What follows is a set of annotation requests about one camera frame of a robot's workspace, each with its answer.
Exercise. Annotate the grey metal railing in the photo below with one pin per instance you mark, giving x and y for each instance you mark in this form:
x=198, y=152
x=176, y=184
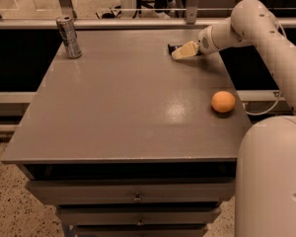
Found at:
x=138, y=14

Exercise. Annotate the middle grey drawer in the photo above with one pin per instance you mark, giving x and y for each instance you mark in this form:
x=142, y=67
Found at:
x=138, y=216

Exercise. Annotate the grey drawer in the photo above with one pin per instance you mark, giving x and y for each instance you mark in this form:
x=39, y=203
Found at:
x=96, y=192
x=154, y=231
x=138, y=216

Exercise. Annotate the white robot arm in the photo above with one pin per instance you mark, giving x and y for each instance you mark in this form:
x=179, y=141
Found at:
x=265, y=191

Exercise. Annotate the grey drawer cabinet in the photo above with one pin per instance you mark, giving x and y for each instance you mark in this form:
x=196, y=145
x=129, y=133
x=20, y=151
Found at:
x=126, y=111

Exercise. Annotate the dark blue rxbar wrapper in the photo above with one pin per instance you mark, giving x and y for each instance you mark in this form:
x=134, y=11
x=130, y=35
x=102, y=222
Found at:
x=172, y=48

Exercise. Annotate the orange fruit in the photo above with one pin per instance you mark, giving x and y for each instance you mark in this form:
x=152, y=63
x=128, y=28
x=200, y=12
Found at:
x=223, y=102

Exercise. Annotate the bottom grey drawer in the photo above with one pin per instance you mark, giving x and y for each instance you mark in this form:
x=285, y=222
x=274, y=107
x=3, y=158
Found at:
x=154, y=231

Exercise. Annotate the silver metal can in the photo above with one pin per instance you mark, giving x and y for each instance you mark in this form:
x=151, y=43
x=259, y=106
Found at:
x=67, y=31

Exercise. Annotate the top grey drawer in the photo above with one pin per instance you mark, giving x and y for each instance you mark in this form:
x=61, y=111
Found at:
x=96, y=192

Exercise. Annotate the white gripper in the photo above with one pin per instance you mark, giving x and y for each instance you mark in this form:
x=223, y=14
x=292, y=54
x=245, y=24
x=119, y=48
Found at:
x=204, y=43

